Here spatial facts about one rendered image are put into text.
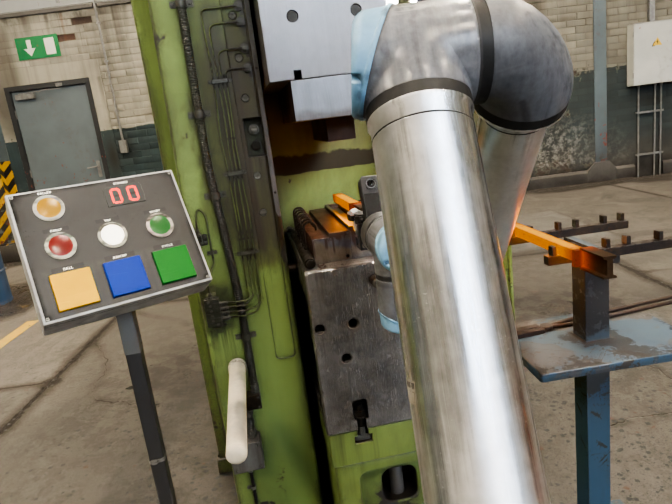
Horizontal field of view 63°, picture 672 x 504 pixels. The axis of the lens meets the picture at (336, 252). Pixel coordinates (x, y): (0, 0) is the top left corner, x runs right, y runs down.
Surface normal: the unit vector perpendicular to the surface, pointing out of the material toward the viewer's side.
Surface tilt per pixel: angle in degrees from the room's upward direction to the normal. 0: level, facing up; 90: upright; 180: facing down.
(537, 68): 107
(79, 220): 60
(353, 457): 90
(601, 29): 90
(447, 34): 78
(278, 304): 90
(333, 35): 90
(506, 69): 114
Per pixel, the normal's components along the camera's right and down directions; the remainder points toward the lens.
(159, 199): 0.43, -0.37
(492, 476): -0.09, -0.25
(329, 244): 0.17, 0.21
